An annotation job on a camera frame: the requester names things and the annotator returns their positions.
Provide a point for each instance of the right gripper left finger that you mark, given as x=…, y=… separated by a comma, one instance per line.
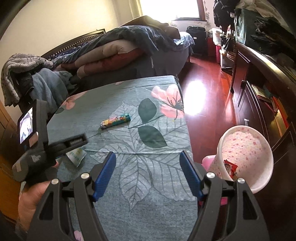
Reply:
x=52, y=219

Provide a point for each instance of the grey knitted garment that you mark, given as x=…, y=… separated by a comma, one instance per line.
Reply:
x=17, y=76

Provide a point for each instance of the pink dotted trash bin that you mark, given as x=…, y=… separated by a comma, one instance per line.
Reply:
x=249, y=150

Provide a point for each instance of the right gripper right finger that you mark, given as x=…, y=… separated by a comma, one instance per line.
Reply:
x=227, y=210

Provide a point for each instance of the bed with dark sheet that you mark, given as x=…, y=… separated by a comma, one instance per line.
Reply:
x=159, y=64

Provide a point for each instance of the colourful lighter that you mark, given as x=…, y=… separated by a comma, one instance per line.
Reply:
x=124, y=118

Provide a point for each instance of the folded red grey quilt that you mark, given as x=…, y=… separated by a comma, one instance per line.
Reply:
x=108, y=57

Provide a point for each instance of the dark blue blanket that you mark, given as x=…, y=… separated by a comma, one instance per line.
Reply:
x=147, y=38

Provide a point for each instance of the dark wooden headboard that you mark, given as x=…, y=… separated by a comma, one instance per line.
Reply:
x=72, y=44

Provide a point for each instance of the dark wooden sideboard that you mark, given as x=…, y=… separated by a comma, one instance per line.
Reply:
x=264, y=99

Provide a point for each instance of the person's left hand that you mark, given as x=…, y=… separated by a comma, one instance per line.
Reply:
x=28, y=201

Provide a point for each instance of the light blue towel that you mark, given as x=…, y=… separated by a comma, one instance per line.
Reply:
x=52, y=87

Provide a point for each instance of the pile of dark clothes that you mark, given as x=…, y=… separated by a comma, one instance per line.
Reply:
x=222, y=10

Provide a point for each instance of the black suitcase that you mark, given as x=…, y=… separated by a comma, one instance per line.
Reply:
x=200, y=39

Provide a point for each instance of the red white snack bag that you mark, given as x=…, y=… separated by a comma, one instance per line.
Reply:
x=231, y=169

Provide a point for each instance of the white green wet wipe packet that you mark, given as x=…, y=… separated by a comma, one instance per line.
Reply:
x=76, y=156

